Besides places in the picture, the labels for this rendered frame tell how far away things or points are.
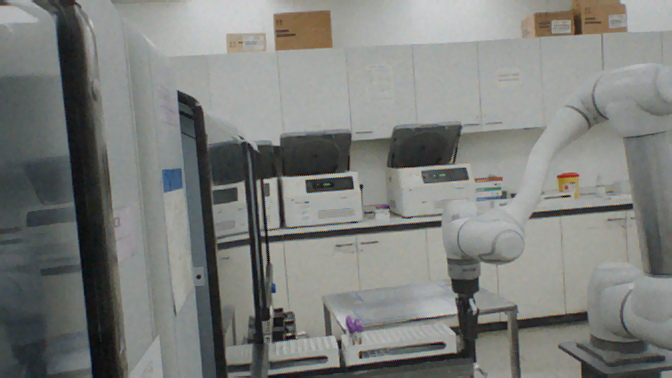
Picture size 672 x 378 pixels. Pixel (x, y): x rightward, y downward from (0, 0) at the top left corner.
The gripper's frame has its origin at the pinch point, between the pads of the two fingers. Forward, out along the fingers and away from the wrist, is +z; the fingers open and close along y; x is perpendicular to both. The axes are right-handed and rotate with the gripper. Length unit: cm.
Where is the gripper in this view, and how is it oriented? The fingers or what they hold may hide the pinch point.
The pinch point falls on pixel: (469, 349)
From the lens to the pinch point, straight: 155.8
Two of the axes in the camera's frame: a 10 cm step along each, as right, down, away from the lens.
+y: 1.2, 0.4, -9.9
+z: 0.8, 10.0, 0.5
